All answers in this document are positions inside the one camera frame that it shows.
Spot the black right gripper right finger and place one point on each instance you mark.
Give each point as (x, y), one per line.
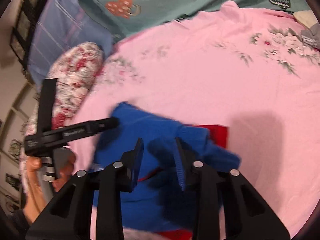
(247, 215)

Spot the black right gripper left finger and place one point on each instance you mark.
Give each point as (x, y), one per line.
(68, 215)

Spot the blue pants with red trim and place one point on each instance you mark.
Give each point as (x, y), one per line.
(158, 203)

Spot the person's left hand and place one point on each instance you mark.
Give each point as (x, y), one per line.
(35, 200)

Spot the red white floral quilt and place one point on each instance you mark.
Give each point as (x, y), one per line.
(75, 71)

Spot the blue plaid pillow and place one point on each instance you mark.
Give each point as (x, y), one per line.
(62, 25)

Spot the pink floral bed sheet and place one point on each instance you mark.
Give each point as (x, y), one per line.
(246, 69)

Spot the dark framed window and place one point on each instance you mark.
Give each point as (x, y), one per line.
(24, 28)

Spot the grey folded garment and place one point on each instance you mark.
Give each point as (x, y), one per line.
(311, 36)

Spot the cream folded cloth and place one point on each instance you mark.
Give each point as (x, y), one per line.
(306, 18)

